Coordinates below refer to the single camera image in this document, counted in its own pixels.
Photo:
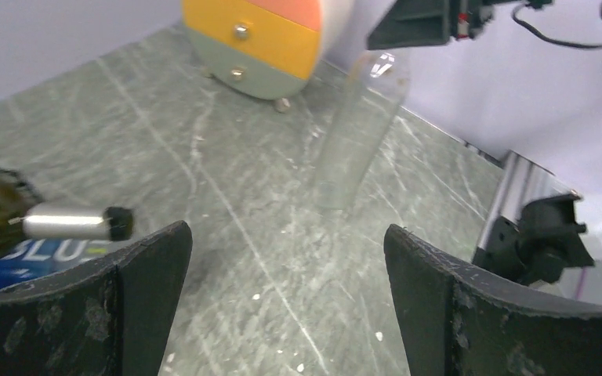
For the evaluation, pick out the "clear round bottle dark label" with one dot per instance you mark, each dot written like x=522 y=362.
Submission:
x=373 y=92

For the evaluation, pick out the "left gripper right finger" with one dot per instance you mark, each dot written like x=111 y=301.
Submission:
x=458 y=319

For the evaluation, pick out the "cream cylinder orange face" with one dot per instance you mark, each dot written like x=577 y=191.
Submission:
x=264 y=49

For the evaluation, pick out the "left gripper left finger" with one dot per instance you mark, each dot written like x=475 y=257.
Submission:
x=108 y=316

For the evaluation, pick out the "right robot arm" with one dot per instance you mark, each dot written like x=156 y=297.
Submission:
x=538 y=232

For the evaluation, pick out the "dark wine bottle white neck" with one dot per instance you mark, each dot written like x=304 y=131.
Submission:
x=26 y=215

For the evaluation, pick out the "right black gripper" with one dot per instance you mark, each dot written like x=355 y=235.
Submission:
x=420 y=23

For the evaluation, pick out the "blue square bottle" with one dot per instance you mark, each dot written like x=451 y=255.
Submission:
x=38 y=258

